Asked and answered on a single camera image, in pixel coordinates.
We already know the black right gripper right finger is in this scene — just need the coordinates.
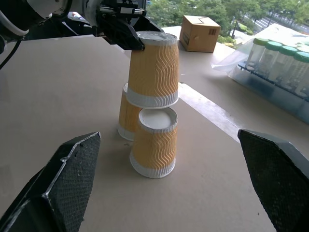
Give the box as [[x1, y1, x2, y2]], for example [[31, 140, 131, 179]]
[[237, 129, 309, 232]]

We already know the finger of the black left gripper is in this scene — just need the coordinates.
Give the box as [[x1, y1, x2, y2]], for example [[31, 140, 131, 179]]
[[101, 20, 146, 52], [131, 15, 165, 33]]

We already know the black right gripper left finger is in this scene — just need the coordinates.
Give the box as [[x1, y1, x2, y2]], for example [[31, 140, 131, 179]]
[[0, 131, 102, 232]]

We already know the orange ripple paper cup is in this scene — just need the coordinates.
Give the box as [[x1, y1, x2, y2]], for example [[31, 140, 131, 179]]
[[126, 30, 181, 109], [117, 81, 143, 142], [129, 107, 179, 179]]

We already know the brown cardboard box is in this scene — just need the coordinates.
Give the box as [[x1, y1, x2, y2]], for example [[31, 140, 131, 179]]
[[179, 14, 222, 53]]

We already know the blue jar rack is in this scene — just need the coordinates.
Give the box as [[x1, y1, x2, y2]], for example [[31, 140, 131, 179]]
[[231, 61, 309, 121]]

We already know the rack of green-capped tubes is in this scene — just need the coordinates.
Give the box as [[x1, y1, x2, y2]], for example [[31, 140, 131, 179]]
[[211, 23, 309, 123]]

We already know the clear jar with green lid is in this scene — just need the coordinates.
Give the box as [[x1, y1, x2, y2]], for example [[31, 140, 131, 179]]
[[274, 45, 299, 86], [248, 37, 270, 73], [259, 41, 283, 80], [289, 51, 309, 95]]

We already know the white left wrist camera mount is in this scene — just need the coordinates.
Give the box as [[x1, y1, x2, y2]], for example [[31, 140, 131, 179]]
[[81, 0, 98, 27]]

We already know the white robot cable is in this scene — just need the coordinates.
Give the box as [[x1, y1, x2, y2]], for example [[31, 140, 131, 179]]
[[0, 11, 30, 37]]

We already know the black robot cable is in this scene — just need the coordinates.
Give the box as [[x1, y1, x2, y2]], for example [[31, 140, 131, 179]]
[[0, 40, 23, 70]]

